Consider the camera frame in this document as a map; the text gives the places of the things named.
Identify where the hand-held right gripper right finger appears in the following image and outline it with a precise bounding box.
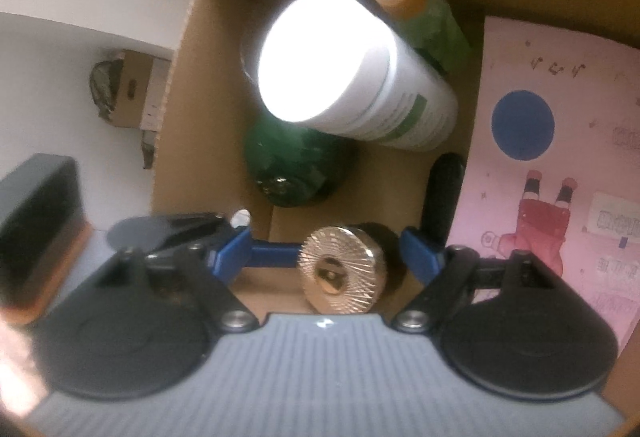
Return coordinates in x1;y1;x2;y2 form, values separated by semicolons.
392;226;568;334

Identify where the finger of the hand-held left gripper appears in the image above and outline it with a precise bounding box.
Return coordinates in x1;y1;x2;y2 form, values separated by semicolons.
150;211;301;268

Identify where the black jar with gold lid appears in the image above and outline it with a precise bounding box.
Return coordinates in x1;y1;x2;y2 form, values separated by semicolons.
296;222;408;315

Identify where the camouflage cloth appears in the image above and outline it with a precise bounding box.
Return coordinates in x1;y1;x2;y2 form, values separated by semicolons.
90;60;126;123

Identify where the black cylinder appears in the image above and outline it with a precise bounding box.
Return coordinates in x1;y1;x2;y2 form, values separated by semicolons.
422;152;468;248

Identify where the green spray bottle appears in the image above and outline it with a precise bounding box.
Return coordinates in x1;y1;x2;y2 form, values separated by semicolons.
360;0;473;73

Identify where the white plastic bottle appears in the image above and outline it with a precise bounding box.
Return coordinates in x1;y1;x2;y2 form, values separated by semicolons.
240;0;459;153

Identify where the pink book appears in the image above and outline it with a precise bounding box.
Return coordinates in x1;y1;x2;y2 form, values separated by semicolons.
447;16;640;358

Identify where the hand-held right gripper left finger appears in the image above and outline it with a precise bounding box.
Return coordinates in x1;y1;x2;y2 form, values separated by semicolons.
117;226;258;334

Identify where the brown cardboard box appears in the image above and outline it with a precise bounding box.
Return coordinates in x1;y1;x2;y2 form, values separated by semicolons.
150;0;640;437

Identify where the brown and white carton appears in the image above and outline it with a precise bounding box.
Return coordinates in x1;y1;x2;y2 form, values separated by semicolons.
90;48;173;130

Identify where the dark green round jar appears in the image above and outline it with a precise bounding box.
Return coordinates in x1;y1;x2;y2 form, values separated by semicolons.
243;112;358;208

